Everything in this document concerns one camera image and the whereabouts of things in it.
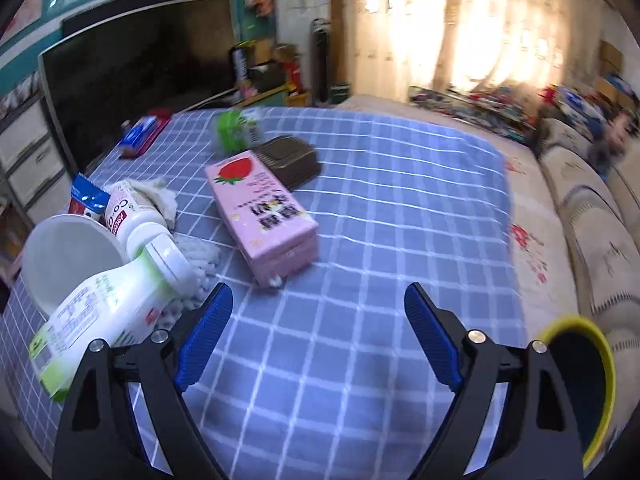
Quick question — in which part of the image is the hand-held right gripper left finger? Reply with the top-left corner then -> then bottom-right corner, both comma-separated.
52,282 -> 234,480

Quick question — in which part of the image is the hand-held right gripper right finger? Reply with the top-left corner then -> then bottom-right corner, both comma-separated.
404,282 -> 585,480

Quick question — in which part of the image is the white foam net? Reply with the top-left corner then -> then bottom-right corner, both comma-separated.
159,237 -> 223,326

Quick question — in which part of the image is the white bottle with green label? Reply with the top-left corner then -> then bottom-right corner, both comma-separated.
28,236 -> 198,403

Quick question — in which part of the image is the small white bottle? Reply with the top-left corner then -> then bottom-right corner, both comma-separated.
102,183 -> 176,260

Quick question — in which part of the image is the black bin with yellow rim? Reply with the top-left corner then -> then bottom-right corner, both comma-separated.
542,314 -> 617,471

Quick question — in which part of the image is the pink strawberry milk carton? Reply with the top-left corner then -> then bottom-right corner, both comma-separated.
205,150 -> 321,288

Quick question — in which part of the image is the crumpled white tissue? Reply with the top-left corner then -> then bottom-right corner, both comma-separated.
122,177 -> 178,231

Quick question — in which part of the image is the white bowl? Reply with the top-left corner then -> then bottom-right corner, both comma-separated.
21,214 -> 132,321

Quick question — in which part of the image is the blue snack packet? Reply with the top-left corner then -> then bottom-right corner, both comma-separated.
67,172 -> 112,221

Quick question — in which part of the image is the beige sofa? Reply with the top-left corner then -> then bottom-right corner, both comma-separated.
537,117 -> 640,361

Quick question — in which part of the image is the brown plastic tray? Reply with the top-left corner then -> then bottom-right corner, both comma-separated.
252,135 -> 321,192

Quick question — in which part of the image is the green and white drink carton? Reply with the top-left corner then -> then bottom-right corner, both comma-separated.
210,107 -> 266,153

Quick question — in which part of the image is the blue and red box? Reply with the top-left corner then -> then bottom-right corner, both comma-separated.
120,115 -> 162,156

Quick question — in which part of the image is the cluttered glass coffee table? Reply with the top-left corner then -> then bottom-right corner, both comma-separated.
407,82 -> 538,143

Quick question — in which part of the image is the white drawer cabinet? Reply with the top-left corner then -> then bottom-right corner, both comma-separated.
0,92 -> 71,211

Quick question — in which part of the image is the black flat television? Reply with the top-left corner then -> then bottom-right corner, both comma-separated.
39,0 -> 238,173

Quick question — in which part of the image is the black tower fan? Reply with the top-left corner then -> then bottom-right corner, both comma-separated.
311,17 -> 332,106

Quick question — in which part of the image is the cream patterned curtain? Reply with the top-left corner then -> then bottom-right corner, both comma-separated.
332,0 -> 616,106

